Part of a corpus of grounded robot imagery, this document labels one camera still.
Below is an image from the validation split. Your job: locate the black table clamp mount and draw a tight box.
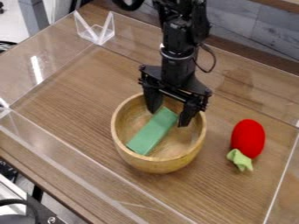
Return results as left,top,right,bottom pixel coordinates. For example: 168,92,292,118
0,199,67,224

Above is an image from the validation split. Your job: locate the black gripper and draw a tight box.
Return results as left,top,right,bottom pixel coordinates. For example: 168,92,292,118
139,49,211,127

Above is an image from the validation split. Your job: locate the green rectangular block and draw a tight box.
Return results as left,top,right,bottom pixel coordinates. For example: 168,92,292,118
125,107,177,156

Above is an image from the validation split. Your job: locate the brown wooden bowl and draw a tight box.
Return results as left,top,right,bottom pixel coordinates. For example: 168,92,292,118
111,93,207,174

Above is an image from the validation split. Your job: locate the red plush strawberry toy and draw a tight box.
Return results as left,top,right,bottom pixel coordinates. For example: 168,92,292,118
227,119,265,172

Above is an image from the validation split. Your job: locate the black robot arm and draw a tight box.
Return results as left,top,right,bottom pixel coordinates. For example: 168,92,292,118
139,0,212,127

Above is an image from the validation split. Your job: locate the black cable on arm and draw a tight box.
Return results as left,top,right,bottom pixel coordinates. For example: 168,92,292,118
192,43,217,74

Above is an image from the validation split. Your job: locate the clear acrylic corner bracket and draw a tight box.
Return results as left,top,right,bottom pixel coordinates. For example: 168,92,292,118
73,10,115,46

